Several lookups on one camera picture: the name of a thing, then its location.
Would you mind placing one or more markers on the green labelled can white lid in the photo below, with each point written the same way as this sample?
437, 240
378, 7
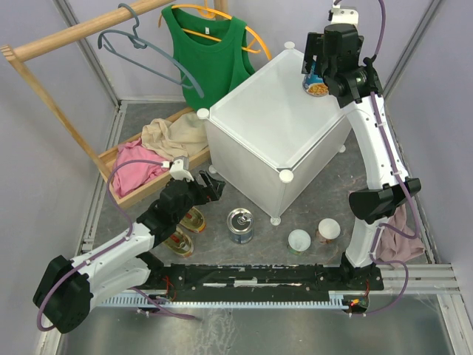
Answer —
298, 241

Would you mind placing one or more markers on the yellow labelled can white lid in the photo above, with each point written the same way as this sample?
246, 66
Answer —
328, 230

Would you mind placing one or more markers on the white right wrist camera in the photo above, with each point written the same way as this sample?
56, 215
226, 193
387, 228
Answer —
343, 15

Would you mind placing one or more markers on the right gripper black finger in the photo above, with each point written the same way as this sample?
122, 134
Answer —
329, 67
313, 52

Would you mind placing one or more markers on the grey blue clothes hanger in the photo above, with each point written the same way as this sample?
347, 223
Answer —
144, 65

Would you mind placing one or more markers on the beige crumpled cloth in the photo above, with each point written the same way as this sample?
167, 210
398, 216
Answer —
184, 137

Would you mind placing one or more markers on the light blue cable duct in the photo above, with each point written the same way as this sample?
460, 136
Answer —
131, 299

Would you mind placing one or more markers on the mauve pink cloth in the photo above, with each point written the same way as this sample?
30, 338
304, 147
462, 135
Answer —
393, 246

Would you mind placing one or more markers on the lower flat gold sardine tin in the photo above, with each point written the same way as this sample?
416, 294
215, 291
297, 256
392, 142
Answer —
180, 243

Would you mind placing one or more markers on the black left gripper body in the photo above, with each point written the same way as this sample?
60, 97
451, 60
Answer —
197, 195

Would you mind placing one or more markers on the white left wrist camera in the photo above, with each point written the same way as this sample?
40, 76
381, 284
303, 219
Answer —
179, 169

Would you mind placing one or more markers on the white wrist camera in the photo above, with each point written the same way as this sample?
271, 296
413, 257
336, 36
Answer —
343, 15
179, 169

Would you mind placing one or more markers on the blue labelled open-top can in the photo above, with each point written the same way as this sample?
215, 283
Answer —
240, 225

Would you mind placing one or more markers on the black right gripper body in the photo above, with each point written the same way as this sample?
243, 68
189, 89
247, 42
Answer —
359, 44

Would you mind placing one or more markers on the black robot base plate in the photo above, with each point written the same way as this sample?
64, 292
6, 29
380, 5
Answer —
260, 283

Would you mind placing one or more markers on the flat gold sardine tin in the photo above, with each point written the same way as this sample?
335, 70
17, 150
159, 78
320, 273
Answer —
180, 243
194, 221

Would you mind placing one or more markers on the green tank top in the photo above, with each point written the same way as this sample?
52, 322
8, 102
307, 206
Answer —
217, 74

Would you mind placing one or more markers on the orange clothes hanger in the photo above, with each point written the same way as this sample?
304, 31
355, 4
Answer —
210, 30

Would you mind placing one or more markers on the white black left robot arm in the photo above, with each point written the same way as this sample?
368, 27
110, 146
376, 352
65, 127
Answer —
70, 289

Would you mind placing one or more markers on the white plastic cube cabinet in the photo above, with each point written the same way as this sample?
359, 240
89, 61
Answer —
269, 139

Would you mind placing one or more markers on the upper flat gold sardine tin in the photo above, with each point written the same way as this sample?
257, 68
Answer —
194, 221

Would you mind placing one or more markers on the blue chicken noodle soup can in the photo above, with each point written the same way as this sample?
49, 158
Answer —
313, 85

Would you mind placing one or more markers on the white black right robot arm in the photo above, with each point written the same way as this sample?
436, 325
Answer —
389, 186

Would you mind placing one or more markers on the pink crumpled cloth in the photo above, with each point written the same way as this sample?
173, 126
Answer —
133, 175

